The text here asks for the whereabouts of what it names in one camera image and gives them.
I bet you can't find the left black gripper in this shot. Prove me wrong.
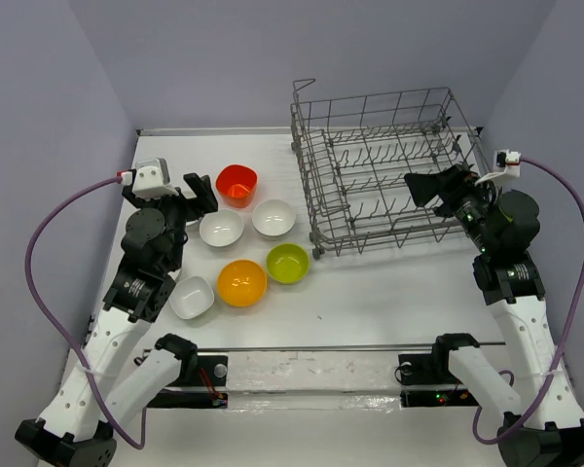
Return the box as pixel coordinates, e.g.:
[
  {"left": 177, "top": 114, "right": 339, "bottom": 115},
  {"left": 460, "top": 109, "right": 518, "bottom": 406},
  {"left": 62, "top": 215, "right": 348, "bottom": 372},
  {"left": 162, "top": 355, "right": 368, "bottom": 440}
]
[{"left": 124, "top": 174, "right": 217, "bottom": 271}]

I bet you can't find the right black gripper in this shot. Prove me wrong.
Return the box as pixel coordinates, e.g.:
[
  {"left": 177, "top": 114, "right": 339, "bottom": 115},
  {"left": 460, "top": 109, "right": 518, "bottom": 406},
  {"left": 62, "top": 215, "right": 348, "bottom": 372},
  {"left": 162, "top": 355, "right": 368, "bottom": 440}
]
[{"left": 404, "top": 163, "right": 499, "bottom": 254}]

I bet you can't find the white round bowl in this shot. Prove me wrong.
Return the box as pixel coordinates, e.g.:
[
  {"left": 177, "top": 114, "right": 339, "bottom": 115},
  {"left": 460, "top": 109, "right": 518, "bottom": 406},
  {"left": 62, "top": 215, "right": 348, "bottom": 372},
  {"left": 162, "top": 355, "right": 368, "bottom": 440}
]
[
  {"left": 200, "top": 209, "right": 244, "bottom": 248},
  {"left": 251, "top": 199, "right": 296, "bottom": 238}
]

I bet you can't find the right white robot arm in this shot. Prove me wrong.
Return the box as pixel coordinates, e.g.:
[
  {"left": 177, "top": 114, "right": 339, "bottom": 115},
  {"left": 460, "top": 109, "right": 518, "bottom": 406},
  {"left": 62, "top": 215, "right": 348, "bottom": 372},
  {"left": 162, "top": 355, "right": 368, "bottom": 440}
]
[{"left": 401, "top": 165, "right": 584, "bottom": 466}]

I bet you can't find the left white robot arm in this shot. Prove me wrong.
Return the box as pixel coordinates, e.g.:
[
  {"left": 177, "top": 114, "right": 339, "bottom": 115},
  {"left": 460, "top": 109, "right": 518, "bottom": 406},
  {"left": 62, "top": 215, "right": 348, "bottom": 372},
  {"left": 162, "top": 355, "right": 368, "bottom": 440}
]
[{"left": 15, "top": 166, "right": 218, "bottom": 466}]

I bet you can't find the orange square bowl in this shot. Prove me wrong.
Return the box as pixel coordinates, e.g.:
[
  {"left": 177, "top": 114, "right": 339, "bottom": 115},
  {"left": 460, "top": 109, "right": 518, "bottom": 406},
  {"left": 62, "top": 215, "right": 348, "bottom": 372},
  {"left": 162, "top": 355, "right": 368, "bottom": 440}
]
[{"left": 215, "top": 164, "right": 258, "bottom": 208}]

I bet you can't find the yellow round bowl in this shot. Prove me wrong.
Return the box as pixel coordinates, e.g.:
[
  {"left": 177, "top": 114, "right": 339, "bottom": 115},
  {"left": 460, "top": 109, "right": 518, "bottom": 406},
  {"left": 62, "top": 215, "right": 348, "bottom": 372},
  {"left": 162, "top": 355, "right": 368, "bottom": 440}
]
[{"left": 217, "top": 260, "right": 268, "bottom": 307}]

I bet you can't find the white square bowl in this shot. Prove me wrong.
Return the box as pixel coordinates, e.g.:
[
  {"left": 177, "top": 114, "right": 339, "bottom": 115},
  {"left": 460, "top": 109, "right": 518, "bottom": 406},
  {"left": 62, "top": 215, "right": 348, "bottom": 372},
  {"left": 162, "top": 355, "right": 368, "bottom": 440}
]
[{"left": 168, "top": 276, "right": 215, "bottom": 320}]

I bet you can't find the green round bowl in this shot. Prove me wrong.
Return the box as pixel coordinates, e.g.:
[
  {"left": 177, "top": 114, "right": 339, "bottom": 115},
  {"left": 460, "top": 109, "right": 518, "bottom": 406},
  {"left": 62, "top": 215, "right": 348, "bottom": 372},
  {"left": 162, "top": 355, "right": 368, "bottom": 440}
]
[{"left": 266, "top": 243, "right": 310, "bottom": 285}]

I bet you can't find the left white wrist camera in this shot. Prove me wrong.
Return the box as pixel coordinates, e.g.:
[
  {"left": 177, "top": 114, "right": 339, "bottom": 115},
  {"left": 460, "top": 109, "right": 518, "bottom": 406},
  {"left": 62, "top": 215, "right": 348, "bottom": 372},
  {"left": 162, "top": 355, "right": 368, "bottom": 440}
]
[{"left": 131, "top": 158, "right": 176, "bottom": 200}]

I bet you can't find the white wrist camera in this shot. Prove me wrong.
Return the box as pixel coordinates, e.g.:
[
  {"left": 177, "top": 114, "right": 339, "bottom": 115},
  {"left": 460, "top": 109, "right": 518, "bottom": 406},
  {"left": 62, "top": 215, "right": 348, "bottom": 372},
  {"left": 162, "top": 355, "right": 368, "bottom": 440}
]
[
  {"left": 475, "top": 150, "right": 521, "bottom": 186},
  {"left": 131, "top": 158, "right": 176, "bottom": 200}
]

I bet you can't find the grey wire dish rack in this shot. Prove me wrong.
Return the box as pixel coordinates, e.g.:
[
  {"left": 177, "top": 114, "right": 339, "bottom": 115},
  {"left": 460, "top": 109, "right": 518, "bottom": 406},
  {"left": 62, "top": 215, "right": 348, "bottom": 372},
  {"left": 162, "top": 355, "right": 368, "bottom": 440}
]
[{"left": 290, "top": 79, "right": 484, "bottom": 260}]

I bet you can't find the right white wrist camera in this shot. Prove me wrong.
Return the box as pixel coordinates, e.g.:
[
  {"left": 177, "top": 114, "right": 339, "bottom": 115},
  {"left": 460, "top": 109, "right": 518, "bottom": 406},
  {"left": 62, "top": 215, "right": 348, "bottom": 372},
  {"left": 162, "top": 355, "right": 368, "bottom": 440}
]
[{"left": 475, "top": 150, "right": 521, "bottom": 186}]

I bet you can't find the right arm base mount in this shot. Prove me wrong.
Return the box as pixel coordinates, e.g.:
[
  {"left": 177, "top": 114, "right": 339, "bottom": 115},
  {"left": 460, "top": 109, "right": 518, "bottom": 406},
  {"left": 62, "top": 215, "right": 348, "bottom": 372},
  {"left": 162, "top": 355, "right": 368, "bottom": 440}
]
[{"left": 394, "top": 353, "right": 478, "bottom": 409}]

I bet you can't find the metal front rail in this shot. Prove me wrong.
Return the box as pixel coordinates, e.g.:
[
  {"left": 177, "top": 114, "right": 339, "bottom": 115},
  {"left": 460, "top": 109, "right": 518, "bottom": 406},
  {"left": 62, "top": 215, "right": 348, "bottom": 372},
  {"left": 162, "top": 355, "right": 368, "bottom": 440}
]
[{"left": 143, "top": 341, "right": 507, "bottom": 353}]

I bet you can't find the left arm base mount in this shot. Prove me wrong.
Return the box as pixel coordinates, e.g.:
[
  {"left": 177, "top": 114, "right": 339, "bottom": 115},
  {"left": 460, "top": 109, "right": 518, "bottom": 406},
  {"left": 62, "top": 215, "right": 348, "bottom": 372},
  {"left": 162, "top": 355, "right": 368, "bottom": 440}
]
[{"left": 147, "top": 354, "right": 229, "bottom": 410}]

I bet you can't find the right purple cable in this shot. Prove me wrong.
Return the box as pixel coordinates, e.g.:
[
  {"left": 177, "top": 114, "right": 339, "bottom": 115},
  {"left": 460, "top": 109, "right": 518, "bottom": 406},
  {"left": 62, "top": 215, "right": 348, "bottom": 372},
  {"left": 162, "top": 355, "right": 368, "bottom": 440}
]
[{"left": 471, "top": 156, "right": 584, "bottom": 446}]

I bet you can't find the purple cable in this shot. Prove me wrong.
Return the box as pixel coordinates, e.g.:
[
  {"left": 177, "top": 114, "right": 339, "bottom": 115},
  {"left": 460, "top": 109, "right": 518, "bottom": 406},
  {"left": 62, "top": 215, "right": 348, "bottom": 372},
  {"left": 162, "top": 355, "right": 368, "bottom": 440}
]
[
  {"left": 471, "top": 156, "right": 584, "bottom": 446},
  {"left": 24, "top": 170, "right": 148, "bottom": 450}
]

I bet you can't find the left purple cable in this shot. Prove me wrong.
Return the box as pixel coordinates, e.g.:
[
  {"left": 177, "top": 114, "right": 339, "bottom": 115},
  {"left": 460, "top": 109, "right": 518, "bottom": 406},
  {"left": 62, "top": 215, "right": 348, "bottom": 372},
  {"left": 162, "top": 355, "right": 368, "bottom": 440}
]
[{"left": 24, "top": 170, "right": 148, "bottom": 450}]

